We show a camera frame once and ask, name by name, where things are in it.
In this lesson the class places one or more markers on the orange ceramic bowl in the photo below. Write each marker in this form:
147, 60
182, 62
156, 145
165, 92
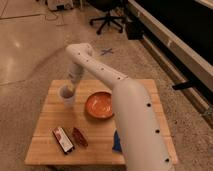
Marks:
98, 105

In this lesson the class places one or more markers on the black office chair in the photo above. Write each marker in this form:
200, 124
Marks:
107, 6

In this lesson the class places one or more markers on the dark red snack packet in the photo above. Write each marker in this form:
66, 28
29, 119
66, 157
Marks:
79, 138

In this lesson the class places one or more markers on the red and white box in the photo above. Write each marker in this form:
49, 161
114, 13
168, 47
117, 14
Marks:
65, 143

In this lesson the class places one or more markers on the blue sponge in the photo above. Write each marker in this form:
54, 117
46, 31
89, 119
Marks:
116, 144

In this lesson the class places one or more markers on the wooden table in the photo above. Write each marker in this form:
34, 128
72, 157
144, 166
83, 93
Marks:
44, 150

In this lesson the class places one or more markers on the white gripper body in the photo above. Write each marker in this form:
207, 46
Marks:
69, 89

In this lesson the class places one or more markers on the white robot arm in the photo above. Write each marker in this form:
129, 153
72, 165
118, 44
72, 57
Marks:
141, 139

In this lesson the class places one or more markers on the translucent white cup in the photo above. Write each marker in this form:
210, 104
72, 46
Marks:
68, 102

